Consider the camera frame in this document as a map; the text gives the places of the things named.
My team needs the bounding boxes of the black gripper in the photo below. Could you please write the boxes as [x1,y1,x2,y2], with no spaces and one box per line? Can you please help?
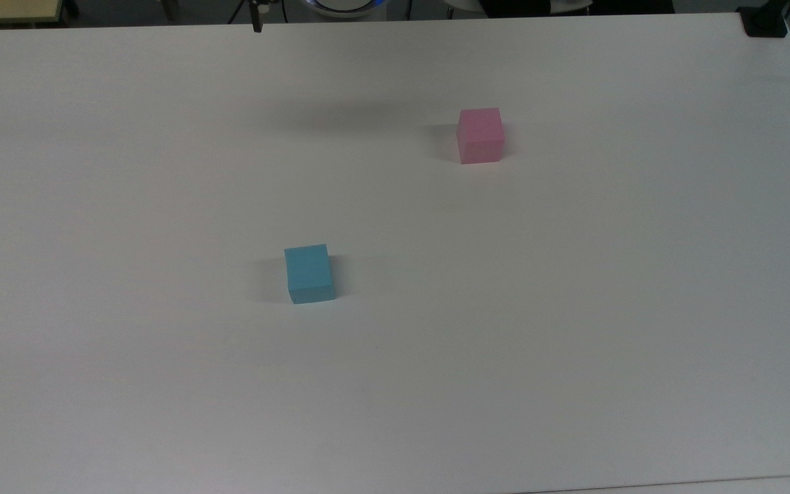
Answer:
[248,0,272,34]

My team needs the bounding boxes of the blue cube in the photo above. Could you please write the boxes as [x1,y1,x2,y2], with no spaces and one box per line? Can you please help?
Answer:
[283,244,337,305]

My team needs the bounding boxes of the pink cube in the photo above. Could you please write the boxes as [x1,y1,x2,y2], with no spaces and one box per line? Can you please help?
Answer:
[456,107,505,165]

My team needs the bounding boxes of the black tripod legs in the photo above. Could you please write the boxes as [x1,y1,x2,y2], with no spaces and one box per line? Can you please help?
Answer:
[227,0,287,25]

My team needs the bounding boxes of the wooden table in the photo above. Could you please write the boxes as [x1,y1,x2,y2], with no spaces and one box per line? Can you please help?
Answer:
[0,0,70,29]

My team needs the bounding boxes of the black camera clamp mount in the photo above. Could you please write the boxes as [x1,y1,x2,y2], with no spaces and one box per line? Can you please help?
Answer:
[737,0,790,38]

